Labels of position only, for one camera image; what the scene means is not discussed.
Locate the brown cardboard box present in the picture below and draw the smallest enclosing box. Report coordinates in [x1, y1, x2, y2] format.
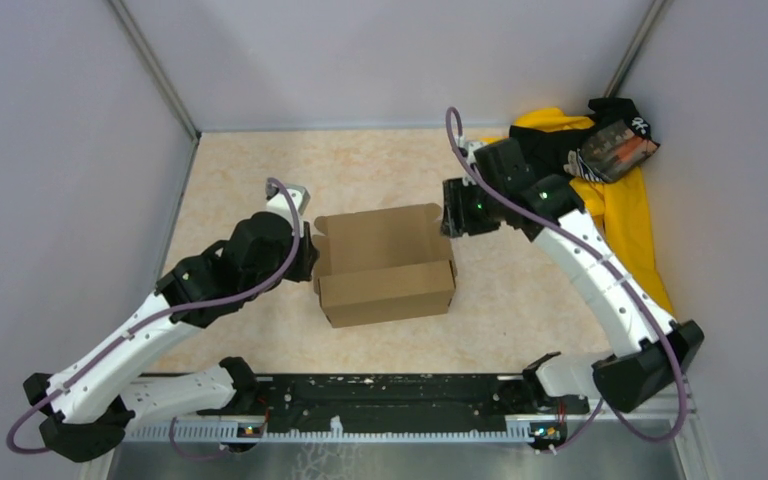
[312, 203, 457, 329]

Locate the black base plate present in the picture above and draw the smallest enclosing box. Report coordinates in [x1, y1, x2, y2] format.
[195, 372, 591, 435]

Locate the yellow cloth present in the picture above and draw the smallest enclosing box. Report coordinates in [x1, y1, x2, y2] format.
[483, 107, 680, 319]

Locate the patterned grey pouch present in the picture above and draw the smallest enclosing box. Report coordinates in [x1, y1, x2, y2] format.
[563, 116, 660, 184]

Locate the aluminium frame rail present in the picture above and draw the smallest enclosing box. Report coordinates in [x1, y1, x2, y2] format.
[80, 374, 720, 479]

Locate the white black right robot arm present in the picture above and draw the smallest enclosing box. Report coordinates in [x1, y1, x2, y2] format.
[441, 135, 704, 413]

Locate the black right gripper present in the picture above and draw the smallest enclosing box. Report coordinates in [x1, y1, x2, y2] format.
[439, 175, 505, 238]

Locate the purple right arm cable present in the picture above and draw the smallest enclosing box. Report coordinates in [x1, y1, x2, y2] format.
[444, 106, 690, 455]

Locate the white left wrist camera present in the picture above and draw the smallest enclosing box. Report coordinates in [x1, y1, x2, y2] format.
[265, 178, 311, 223]

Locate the black cloth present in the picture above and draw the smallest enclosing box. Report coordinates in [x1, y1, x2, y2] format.
[508, 97, 645, 178]

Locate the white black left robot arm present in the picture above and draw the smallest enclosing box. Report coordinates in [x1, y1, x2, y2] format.
[21, 211, 319, 463]

